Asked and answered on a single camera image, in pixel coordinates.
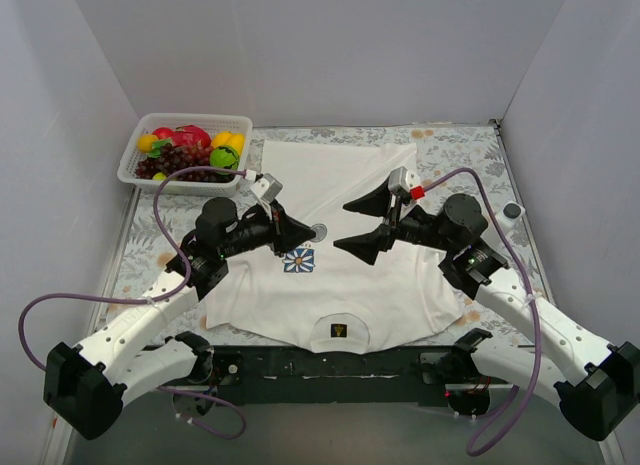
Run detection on red toy apple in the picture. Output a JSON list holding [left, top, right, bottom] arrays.
[[152, 127, 174, 141]]

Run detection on white plastic basket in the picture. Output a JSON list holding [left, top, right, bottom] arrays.
[[117, 113, 253, 197]]

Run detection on aluminium frame rail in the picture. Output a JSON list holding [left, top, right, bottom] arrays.
[[57, 346, 601, 392]]

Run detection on white cylindrical bottle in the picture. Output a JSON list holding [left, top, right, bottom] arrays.
[[496, 201, 526, 235]]

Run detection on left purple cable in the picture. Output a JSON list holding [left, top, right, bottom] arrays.
[[17, 165, 261, 440]]

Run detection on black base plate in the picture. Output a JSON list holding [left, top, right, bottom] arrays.
[[154, 342, 513, 408]]

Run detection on pink dragon fruit toy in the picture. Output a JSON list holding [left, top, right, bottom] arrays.
[[172, 125, 211, 148]]

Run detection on purple toy grapes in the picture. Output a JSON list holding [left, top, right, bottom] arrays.
[[134, 144, 213, 180]]

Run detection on orange toy fruit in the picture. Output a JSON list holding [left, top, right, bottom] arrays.
[[136, 134, 158, 154]]

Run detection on yellow toy bell pepper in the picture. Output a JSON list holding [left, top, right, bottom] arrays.
[[211, 131, 245, 154]]

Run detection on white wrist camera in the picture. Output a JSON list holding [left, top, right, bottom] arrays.
[[387, 166, 425, 203], [249, 173, 283, 205]]

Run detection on green toy watermelon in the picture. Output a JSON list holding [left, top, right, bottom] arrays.
[[209, 145, 240, 174]]

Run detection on round painted brooch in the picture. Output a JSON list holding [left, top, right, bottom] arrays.
[[311, 223, 327, 243]]

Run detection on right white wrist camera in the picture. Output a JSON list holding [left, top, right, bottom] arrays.
[[387, 166, 425, 203]]

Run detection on white t-shirt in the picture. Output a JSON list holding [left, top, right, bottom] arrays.
[[206, 141, 463, 354]]

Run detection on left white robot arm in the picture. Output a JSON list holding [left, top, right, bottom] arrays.
[[44, 198, 315, 440]]

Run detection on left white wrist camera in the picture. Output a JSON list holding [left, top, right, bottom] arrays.
[[249, 173, 283, 205]]

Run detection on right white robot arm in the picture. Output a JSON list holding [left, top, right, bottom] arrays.
[[334, 181, 639, 441]]

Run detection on floral table mat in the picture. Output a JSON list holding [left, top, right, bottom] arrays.
[[111, 120, 551, 348]]

